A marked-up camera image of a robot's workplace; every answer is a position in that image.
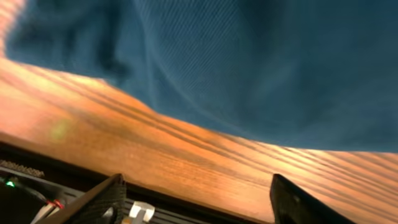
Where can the white clip on rail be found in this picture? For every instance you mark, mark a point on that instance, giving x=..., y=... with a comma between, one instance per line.
x=141, y=212

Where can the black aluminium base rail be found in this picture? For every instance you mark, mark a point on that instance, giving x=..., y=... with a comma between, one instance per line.
x=180, y=193

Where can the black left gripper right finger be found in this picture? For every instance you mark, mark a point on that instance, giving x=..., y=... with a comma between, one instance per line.
x=293, y=205

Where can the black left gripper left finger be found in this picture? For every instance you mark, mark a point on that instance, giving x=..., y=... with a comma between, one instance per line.
x=102, y=204

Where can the blue polo shirt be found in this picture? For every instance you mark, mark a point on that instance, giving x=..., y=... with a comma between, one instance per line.
x=312, y=74

